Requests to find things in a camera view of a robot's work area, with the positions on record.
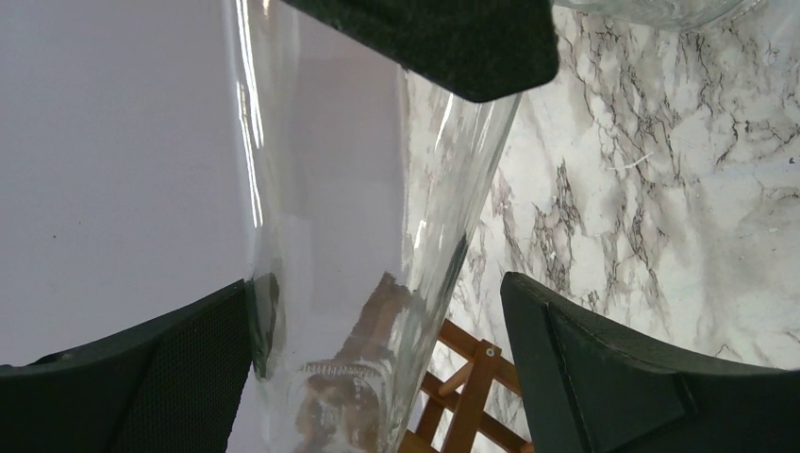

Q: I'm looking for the clear glass bottle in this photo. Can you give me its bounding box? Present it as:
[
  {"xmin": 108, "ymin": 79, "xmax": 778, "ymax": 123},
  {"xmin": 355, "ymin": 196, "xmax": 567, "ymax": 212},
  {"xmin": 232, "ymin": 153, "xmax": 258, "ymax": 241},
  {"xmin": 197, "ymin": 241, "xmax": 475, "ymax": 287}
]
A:
[{"xmin": 224, "ymin": 1, "xmax": 520, "ymax": 452}]

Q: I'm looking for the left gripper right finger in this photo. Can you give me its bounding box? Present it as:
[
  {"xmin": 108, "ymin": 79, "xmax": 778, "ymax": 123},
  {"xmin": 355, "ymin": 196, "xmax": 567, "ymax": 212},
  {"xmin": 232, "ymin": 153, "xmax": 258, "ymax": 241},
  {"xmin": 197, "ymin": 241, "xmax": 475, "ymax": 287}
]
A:
[{"xmin": 501, "ymin": 272, "xmax": 799, "ymax": 452}]

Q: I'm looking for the brown wooden wine rack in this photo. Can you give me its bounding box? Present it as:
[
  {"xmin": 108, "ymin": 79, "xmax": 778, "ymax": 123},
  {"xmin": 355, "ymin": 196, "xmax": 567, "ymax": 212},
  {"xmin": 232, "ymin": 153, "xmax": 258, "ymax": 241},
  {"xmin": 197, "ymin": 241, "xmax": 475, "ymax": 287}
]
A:
[{"xmin": 399, "ymin": 319, "xmax": 535, "ymax": 453}]

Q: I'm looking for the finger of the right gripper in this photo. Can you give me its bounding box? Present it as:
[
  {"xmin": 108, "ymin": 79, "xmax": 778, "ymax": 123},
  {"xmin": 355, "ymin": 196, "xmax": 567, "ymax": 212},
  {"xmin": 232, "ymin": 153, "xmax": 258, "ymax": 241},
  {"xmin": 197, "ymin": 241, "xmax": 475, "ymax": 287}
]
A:
[{"xmin": 291, "ymin": 0, "xmax": 559, "ymax": 103}]

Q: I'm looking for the clear bottle with label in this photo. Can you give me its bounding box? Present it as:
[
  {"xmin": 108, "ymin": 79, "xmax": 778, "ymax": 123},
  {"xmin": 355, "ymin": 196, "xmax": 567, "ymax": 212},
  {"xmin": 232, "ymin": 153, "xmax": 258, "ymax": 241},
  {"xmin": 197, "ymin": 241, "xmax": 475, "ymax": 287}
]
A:
[{"xmin": 552, "ymin": 0, "xmax": 758, "ymax": 31}]

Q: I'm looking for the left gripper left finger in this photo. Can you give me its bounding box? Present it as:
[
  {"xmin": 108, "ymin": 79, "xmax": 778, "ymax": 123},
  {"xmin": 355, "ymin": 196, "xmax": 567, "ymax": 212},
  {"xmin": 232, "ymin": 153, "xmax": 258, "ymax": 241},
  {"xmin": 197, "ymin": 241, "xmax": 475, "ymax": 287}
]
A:
[{"xmin": 1, "ymin": 282, "xmax": 251, "ymax": 452}]

